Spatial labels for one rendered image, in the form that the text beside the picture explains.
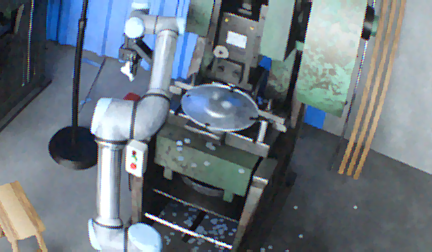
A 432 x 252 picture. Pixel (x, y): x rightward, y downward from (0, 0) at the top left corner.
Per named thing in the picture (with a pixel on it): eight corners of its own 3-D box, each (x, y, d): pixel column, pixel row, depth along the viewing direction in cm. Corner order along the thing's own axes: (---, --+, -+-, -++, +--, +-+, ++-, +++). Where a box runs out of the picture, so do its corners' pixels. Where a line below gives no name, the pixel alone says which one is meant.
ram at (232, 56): (244, 89, 219) (257, 23, 201) (206, 76, 222) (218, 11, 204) (257, 69, 232) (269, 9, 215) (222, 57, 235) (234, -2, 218)
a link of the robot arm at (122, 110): (127, 261, 178) (137, 103, 171) (88, 252, 177) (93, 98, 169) (129, 250, 190) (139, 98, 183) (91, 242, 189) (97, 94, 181)
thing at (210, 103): (199, 78, 241) (199, 76, 241) (267, 101, 235) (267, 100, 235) (168, 114, 218) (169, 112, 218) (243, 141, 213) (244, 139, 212)
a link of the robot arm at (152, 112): (170, 133, 171) (188, 10, 195) (133, 128, 170) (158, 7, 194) (167, 151, 181) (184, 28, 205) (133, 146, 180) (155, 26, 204)
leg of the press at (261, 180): (241, 283, 251) (294, 138, 198) (219, 276, 253) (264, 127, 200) (296, 177, 323) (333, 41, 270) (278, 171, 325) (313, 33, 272)
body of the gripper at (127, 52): (126, 52, 221) (130, 27, 214) (143, 57, 219) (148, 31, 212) (116, 60, 215) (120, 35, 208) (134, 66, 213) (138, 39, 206)
